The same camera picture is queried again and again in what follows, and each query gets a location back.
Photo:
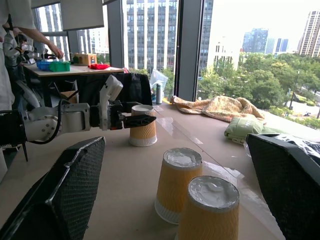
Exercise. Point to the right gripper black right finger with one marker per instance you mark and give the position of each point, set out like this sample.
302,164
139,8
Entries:
292,190

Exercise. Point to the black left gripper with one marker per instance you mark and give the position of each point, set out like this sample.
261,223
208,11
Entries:
115,117

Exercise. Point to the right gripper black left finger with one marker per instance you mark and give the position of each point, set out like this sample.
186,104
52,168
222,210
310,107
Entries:
75,185

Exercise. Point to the bystander bare hand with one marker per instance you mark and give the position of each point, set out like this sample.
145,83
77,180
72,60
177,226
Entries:
57,51

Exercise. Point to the black cloth over chair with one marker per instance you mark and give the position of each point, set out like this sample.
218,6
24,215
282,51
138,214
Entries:
132,87

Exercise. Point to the yellow ribbed paper cup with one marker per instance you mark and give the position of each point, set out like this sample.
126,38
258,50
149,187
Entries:
176,182
210,215
143,136

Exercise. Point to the grey drink bottle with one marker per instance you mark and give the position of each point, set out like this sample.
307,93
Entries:
159,93

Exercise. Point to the red cloth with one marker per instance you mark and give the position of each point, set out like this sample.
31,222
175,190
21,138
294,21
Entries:
98,66

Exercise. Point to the brown cardboard box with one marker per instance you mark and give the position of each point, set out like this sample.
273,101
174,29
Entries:
68,97

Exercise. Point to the yellow cardboard box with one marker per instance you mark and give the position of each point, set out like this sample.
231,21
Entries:
85,59

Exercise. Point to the wooden background table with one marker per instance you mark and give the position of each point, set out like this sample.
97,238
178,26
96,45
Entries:
75,70

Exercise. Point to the green folded cloth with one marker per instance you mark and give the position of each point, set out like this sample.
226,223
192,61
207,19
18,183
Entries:
242,128

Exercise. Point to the dark window pillar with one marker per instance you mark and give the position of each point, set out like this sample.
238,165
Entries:
116,32
188,50

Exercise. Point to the yellow knitted towel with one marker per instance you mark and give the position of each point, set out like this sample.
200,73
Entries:
220,107

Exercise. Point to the green plastic basket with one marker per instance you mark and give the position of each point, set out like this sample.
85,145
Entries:
60,66

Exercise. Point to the blue plastic basket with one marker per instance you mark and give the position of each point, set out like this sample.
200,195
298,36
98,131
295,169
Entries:
43,65

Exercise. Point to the grey hanging panel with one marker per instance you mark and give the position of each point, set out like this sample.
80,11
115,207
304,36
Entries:
82,15

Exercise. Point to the bystander in white shirt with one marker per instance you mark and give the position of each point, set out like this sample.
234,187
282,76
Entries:
7,75

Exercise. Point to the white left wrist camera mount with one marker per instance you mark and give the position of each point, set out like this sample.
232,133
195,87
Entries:
112,87

